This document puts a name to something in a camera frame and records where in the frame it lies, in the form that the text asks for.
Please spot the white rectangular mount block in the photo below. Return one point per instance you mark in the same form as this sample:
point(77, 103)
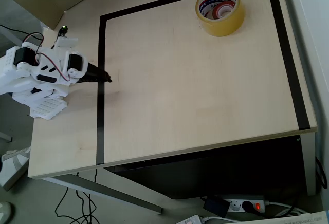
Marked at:
point(66, 42)

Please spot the black module with green LED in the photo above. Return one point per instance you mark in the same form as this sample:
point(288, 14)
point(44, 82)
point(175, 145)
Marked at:
point(63, 31)

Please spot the yellow packing tape roll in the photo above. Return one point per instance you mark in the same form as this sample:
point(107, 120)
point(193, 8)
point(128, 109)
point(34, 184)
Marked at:
point(223, 27)

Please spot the grey upright table leg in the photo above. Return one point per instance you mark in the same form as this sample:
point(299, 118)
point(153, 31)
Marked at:
point(309, 165)

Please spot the grey slanted table leg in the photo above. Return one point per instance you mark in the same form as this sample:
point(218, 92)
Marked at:
point(115, 191)

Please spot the white power strip red switch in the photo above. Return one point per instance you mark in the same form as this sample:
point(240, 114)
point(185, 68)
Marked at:
point(235, 206)

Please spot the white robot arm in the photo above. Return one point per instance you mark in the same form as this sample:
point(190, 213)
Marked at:
point(15, 80)

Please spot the white grey sneaker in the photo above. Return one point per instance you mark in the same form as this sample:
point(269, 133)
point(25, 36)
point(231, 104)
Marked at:
point(13, 165)

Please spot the white printed paper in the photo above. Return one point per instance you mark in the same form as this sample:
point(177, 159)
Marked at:
point(295, 219)

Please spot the red tape roll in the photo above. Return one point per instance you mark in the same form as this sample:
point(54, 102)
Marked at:
point(217, 9)

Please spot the grey metal bar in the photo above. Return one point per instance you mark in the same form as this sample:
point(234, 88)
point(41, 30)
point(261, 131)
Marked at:
point(5, 136)

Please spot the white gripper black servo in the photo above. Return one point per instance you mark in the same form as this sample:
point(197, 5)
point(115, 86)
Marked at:
point(77, 64)

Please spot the white shoe toe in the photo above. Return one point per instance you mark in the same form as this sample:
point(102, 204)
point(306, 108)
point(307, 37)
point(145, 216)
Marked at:
point(5, 212)

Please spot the black round plug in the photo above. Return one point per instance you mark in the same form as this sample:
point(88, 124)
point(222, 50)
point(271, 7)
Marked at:
point(247, 206)

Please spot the white grid base plate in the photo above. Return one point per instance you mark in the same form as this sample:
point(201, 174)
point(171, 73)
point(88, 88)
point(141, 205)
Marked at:
point(47, 108)

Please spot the white switch box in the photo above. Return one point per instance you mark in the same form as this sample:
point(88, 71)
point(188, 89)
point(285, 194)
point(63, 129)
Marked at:
point(190, 220)

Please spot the black power adapter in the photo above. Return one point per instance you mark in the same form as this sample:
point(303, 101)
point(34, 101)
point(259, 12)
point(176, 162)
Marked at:
point(215, 206)

